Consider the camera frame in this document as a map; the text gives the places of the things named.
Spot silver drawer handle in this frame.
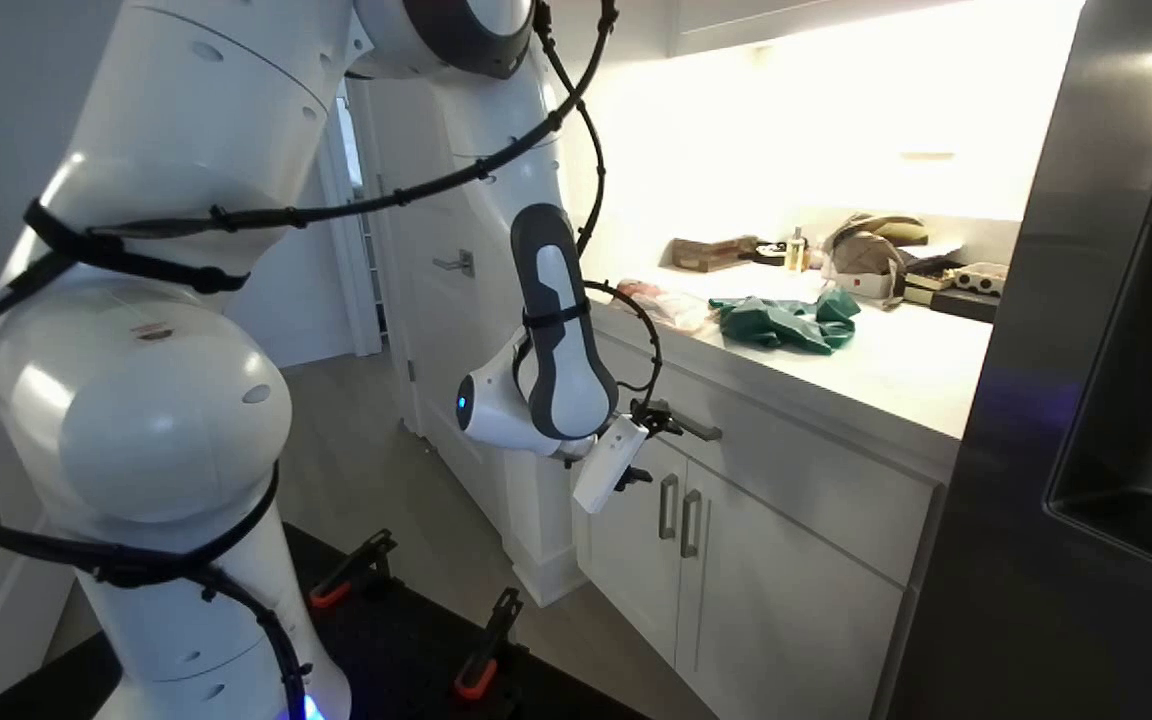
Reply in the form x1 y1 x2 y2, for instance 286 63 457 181
659 404 729 447

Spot green fabric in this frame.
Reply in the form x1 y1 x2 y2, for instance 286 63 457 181
706 289 866 358

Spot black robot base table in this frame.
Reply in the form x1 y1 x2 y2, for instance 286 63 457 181
0 521 653 720

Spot tall white cabinet panel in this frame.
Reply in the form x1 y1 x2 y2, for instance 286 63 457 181
359 75 594 613

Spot white base cabinet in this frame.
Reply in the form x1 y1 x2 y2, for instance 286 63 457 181
573 254 999 720

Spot red white paper packet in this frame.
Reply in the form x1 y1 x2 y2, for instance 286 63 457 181
613 272 717 335

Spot small amber bottle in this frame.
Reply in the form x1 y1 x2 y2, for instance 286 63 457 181
784 222 816 277

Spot orange black clamp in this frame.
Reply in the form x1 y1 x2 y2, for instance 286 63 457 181
304 523 400 621
450 583 532 706

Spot white room door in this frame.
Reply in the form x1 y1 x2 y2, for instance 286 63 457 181
381 75 490 504

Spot silver door lever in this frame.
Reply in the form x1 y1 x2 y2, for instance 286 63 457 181
427 245 480 284

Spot beige brown bag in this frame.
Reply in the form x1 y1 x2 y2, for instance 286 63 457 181
822 208 936 306

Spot black cylindrical objects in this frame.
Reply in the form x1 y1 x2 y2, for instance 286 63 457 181
895 254 1009 325

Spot stainless steel refrigerator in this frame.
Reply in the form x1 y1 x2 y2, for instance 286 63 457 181
872 0 1152 720

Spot refrigerator water dispenser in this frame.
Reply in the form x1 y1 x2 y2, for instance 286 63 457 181
1035 177 1152 595

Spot silver cabinet door handle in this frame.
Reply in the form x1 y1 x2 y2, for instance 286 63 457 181
653 471 683 542
675 488 707 560

